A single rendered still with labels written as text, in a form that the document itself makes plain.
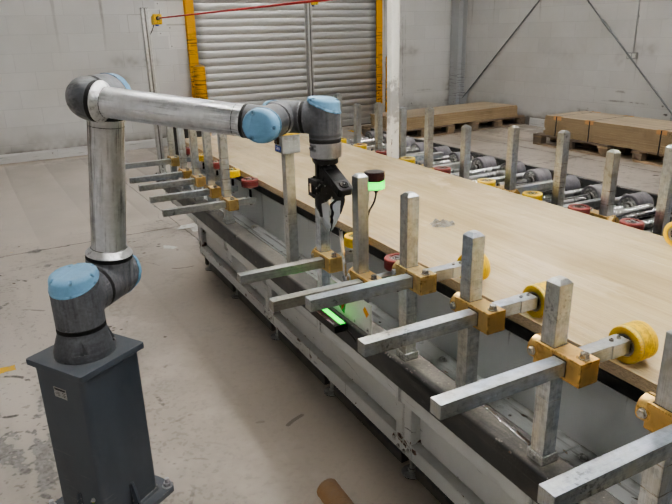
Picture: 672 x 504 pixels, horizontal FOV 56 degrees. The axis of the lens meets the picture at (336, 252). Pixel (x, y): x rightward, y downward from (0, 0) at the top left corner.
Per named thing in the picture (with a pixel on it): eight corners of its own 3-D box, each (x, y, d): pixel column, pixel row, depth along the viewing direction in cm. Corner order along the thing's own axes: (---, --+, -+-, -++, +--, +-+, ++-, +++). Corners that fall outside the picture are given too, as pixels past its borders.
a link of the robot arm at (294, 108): (254, 102, 172) (297, 102, 168) (269, 98, 182) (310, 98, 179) (256, 137, 175) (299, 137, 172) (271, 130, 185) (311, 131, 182)
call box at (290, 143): (282, 156, 218) (281, 134, 215) (274, 153, 224) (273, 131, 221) (300, 154, 221) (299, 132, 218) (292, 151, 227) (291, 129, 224)
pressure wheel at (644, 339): (632, 322, 124) (602, 328, 131) (646, 362, 123) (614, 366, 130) (653, 316, 127) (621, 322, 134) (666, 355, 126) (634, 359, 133)
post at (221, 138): (227, 234, 298) (219, 132, 282) (225, 232, 301) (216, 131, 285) (234, 233, 300) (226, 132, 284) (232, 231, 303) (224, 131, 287)
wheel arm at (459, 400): (441, 422, 106) (442, 403, 104) (428, 411, 109) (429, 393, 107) (641, 349, 127) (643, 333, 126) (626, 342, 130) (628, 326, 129)
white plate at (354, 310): (370, 337, 185) (370, 306, 182) (329, 305, 207) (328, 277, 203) (372, 336, 185) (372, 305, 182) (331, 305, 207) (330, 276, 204)
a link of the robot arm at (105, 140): (75, 303, 210) (64, 71, 182) (106, 283, 225) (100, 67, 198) (116, 313, 206) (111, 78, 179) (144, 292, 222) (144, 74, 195)
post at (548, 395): (538, 494, 132) (560, 282, 116) (526, 484, 135) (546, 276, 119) (551, 488, 133) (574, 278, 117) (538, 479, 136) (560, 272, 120)
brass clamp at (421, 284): (418, 296, 157) (418, 277, 156) (389, 279, 169) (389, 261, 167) (438, 291, 160) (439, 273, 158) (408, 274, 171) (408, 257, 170)
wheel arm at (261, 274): (241, 287, 193) (240, 274, 192) (237, 284, 196) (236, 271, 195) (363, 262, 212) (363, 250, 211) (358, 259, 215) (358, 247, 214)
